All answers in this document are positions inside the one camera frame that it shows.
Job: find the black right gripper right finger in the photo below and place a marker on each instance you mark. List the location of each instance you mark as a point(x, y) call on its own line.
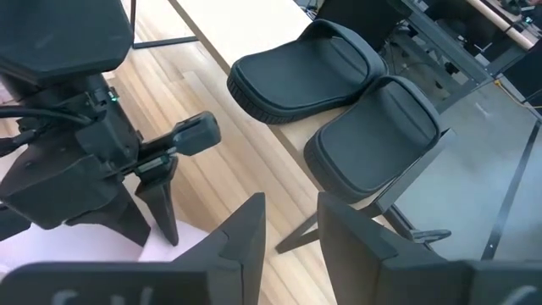
point(402, 284)

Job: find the black rubber slide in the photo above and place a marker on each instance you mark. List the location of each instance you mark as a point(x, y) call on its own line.
point(296, 72)
point(372, 140)

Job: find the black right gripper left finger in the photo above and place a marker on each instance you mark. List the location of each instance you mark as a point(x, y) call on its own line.
point(169, 284)

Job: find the pink rubber slide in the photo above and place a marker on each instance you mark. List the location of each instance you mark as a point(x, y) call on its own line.
point(84, 250)

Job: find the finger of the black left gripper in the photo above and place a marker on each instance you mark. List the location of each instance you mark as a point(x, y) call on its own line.
point(63, 190)
point(158, 190)

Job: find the metal clamp lever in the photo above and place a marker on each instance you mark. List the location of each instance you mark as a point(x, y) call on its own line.
point(432, 235)

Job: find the wooden background table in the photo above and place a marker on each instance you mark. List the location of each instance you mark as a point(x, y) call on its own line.
point(504, 25)

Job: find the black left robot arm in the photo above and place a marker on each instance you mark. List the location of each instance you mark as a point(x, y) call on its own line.
point(55, 38)

